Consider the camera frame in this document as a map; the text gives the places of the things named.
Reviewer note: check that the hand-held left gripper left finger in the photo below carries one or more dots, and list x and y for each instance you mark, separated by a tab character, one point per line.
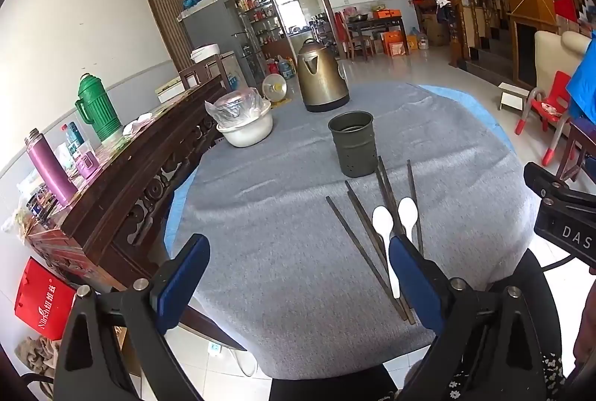
184	284

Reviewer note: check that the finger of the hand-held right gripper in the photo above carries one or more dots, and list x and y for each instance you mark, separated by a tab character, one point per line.
542	182

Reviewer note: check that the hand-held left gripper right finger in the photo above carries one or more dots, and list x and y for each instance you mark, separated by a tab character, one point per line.
414	284

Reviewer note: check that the white plastic spoon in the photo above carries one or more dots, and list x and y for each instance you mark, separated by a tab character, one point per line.
408	212
384	222

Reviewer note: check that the dark chopstick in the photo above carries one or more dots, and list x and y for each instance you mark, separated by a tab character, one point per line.
414	205
361	208
389	187
382	191
354	242
359	215

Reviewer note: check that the dark metal utensil holder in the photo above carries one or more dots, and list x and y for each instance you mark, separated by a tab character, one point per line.
351	145

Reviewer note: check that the dark wooden stool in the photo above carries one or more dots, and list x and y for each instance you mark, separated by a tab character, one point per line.
579	149

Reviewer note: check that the white power strip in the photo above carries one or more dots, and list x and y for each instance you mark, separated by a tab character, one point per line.
214	349

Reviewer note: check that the red child chair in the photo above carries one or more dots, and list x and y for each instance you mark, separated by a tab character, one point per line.
554	98

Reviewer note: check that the white step stool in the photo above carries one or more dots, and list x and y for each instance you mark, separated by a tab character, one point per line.
512	94

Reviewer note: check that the blue cloth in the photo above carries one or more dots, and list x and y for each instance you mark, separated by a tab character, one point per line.
584	89

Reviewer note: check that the carved wooden sideboard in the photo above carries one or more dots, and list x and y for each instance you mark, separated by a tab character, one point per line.
121	191

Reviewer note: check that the cream armchair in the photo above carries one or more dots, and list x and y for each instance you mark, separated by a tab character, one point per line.
552	56

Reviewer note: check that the red shopping bag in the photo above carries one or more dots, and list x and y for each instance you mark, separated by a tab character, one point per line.
44	301

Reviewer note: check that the purple cup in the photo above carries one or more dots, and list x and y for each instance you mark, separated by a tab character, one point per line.
87	166

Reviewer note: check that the wooden staircase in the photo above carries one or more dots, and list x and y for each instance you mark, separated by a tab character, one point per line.
493	33

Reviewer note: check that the white bowl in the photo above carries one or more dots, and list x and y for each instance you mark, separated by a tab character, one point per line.
244	133

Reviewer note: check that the brown cloth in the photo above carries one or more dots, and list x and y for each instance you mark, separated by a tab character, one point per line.
37	357

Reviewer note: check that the purple thermos bottle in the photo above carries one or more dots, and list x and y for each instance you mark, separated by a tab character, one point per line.
49	170

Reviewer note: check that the blue plastic bottle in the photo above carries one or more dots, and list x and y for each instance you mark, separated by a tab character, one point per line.
72	135

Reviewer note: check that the green thermos jug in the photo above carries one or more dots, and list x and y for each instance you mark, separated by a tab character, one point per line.
98	108

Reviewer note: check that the white box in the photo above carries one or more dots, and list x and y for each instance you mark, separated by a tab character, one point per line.
170	88

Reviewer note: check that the wooden chair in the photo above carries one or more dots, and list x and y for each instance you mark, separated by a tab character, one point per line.
205	73

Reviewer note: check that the small white fan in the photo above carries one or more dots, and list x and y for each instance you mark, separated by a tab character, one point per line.
274	88

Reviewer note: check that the gold electric kettle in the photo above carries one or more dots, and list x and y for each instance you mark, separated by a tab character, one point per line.
321	75

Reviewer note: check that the dark wooden table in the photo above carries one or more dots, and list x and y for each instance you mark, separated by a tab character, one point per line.
372	25

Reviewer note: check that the grey refrigerator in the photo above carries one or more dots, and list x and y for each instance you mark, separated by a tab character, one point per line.
219	21

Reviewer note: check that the wooden door with curtain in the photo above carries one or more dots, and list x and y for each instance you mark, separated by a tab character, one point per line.
165	19

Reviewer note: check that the shelf with bottles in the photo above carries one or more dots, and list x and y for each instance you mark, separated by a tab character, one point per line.
260	19

